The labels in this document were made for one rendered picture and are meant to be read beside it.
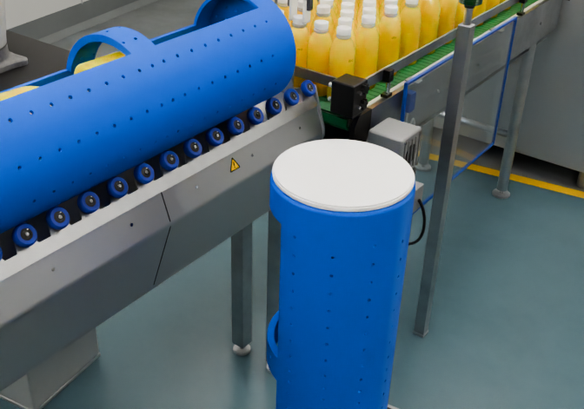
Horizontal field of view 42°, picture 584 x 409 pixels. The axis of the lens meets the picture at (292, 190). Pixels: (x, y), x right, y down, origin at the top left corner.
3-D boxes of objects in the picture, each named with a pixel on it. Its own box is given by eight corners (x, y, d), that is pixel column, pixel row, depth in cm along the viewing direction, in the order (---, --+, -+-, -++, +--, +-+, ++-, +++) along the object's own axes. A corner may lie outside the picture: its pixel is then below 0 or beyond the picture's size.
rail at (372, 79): (355, 93, 205) (355, 82, 204) (560, -24, 318) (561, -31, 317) (357, 94, 205) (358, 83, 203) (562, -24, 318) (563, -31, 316)
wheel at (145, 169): (149, 187, 162) (155, 184, 161) (131, 181, 160) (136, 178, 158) (151, 168, 164) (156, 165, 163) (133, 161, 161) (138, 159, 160)
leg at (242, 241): (229, 351, 255) (227, 188, 224) (241, 341, 259) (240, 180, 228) (242, 359, 252) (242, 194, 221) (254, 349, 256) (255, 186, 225)
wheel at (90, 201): (96, 216, 152) (100, 214, 150) (74, 211, 149) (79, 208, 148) (97, 195, 154) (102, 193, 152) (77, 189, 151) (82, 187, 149)
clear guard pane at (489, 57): (389, 230, 238) (406, 84, 213) (492, 142, 293) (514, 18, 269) (390, 231, 238) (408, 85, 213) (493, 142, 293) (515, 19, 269)
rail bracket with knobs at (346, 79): (323, 114, 205) (325, 78, 200) (338, 106, 210) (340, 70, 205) (355, 124, 200) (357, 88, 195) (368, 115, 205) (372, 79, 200)
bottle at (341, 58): (321, 96, 214) (324, 32, 205) (340, 91, 218) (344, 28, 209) (338, 105, 210) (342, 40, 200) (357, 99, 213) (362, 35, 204)
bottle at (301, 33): (283, 81, 223) (285, 18, 214) (307, 81, 224) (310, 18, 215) (285, 90, 217) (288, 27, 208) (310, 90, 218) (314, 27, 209)
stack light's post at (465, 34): (412, 333, 266) (456, 24, 210) (418, 327, 269) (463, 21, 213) (422, 338, 264) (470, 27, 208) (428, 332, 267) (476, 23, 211)
